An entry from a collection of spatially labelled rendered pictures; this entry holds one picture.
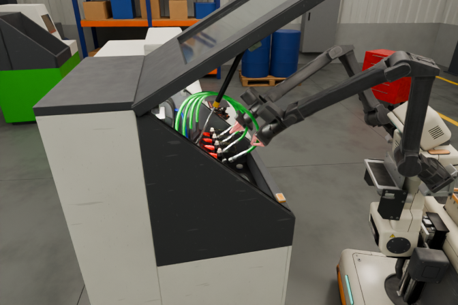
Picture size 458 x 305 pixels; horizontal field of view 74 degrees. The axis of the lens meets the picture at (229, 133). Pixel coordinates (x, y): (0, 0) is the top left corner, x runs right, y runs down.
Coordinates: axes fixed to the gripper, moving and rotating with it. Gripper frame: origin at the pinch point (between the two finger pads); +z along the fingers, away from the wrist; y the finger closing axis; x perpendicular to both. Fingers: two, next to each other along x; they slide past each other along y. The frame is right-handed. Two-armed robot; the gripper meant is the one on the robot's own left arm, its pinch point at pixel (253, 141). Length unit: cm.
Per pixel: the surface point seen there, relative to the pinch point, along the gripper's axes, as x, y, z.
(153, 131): -30.2, 38.7, -9.1
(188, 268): 18, 47, 33
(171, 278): 17, 52, 39
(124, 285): 4, 65, 46
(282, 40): -32, -454, 209
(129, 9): -286, -350, 350
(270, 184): 22.6, -3.1, 15.2
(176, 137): -23.6, 34.6, -10.2
